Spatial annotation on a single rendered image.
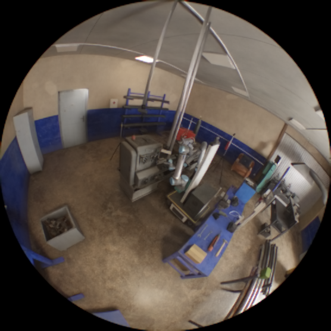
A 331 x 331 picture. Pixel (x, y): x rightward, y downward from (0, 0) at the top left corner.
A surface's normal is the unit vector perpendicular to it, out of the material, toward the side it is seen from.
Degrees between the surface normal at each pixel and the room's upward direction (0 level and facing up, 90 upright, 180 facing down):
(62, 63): 90
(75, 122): 90
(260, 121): 90
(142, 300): 0
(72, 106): 90
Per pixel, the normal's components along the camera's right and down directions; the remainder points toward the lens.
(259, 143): -0.69, 0.26
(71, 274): 0.24, -0.79
